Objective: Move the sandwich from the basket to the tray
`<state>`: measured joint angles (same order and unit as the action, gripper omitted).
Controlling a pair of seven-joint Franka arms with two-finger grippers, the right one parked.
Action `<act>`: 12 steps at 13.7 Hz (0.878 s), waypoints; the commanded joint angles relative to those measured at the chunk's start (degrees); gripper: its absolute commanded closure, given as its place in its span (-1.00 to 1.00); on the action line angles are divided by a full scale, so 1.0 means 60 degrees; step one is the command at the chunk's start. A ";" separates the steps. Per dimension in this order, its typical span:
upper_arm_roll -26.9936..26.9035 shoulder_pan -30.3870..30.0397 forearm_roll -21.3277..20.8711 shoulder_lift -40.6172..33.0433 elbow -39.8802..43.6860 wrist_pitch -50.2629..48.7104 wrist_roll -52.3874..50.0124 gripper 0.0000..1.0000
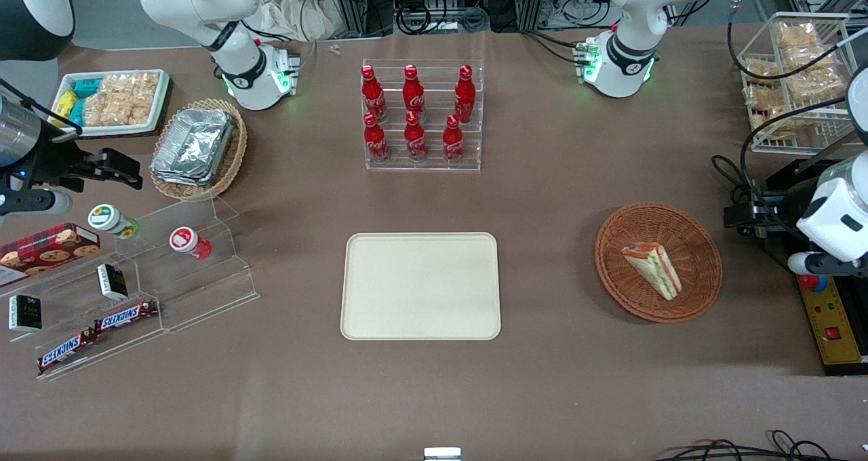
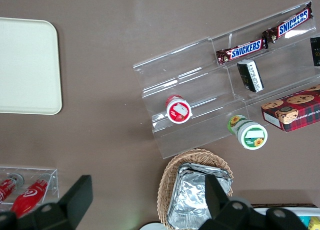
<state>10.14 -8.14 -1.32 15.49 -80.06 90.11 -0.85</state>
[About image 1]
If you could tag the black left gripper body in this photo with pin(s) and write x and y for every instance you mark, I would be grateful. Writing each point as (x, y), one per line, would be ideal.
(781, 211)

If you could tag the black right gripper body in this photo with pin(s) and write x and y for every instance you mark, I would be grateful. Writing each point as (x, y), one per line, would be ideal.
(55, 162)

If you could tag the triangular sandwich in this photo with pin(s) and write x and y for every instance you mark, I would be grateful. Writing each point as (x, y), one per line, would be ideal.
(654, 270)

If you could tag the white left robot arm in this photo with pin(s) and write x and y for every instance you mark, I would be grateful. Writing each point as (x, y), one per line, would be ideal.
(630, 47)

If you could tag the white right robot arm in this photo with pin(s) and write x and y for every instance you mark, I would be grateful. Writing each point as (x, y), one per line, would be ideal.
(234, 68)

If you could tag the white snack tray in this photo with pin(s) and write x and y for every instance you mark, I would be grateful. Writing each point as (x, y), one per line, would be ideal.
(159, 118)

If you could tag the brown wicker basket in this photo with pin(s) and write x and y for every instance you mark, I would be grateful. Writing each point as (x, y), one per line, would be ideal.
(692, 244)

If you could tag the light wicker basket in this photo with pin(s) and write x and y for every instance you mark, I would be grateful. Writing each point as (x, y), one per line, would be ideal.
(234, 156)

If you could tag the cream rectangular tray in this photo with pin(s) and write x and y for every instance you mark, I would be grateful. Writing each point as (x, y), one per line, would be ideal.
(420, 288)

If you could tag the black machine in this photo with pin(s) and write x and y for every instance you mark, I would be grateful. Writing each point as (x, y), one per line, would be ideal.
(793, 176)

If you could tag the green lid cup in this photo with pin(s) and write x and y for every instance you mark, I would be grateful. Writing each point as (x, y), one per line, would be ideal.
(108, 219)

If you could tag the teal snack packet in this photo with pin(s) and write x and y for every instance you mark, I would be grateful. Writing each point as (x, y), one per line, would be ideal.
(87, 87)
(76, 112)

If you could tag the yellow snack packet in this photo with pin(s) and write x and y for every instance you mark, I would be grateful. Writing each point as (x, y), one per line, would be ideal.
(63, 104)

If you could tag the bagged rice crackers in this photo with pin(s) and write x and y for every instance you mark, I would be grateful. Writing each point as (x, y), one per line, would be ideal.
(122, 98)

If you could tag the red emergency stop button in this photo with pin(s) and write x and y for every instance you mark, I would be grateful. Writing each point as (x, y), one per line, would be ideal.
(814, 283)

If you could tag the stacked aluminium foil containers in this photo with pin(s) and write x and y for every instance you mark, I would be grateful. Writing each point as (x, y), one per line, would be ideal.
(193, 146)

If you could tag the red cookie box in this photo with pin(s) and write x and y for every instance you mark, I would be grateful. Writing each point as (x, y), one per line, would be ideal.
(47, 249)

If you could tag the bagged cracker snack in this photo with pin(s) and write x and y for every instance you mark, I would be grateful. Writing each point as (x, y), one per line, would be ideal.
(817, 85)
(810, 57)
(761, 71)
(763, 97)
(797, 35)
(770, 123)

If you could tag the red lid cup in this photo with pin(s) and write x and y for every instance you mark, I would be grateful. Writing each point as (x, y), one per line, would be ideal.
(186, 241)

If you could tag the small black box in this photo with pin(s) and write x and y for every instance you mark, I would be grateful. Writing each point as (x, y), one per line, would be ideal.
(26, 313)
(112, 281)

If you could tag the yellow control panel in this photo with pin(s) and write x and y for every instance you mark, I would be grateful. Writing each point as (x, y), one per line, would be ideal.
(831, 325)

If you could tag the snickers bar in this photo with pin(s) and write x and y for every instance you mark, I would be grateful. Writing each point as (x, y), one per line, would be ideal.
(125, 316)
(64, 352)

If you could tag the clear acrylic step display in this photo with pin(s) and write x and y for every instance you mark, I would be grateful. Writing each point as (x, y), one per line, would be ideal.
(203, 291)

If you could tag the beige cloth bag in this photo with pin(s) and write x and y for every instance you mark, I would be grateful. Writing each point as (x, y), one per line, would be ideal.
(298, 10)

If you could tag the red cola bottle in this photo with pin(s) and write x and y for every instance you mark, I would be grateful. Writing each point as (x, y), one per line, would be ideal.
(453, 142)
(464, 95)
(415, 139)
(373, 95)
(413, 95)
(376, 142)

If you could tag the clear acrylic bottle rack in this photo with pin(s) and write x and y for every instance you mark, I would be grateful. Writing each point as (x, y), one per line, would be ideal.
(434, 166)

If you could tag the small white device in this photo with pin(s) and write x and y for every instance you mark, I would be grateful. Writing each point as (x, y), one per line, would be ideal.
(442, 454)

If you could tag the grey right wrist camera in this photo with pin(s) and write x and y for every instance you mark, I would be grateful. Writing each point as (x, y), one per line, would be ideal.
(34, 203)

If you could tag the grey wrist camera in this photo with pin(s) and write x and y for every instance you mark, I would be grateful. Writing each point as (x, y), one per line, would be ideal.
(824, 263)
(34, 203)

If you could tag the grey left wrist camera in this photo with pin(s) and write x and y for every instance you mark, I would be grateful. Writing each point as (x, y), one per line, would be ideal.
(824, 263)

